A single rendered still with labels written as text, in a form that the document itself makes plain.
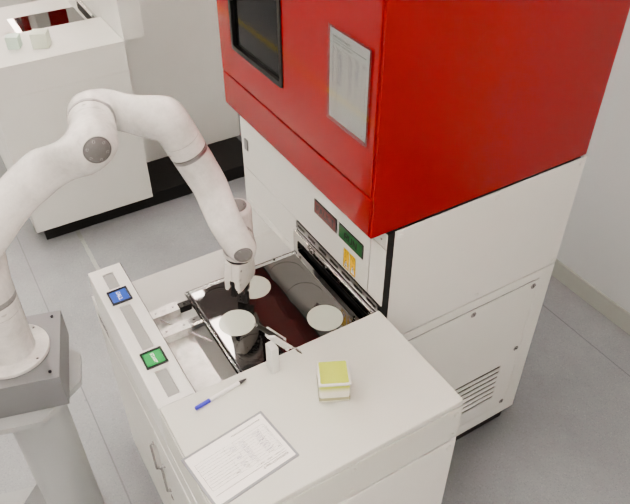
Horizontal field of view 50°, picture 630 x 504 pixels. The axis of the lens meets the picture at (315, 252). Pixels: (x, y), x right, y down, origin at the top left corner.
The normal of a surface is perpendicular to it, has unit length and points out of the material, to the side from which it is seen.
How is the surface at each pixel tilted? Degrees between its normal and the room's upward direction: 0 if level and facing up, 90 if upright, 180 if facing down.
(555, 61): 90
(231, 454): 0
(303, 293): 0
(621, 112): 90
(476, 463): 0
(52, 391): 90
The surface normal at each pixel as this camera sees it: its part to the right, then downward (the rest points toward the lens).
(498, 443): 0.00, -0.76
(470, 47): 0.51, 0.55
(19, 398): 0.27, 0.62
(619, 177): -0.86, 0.33
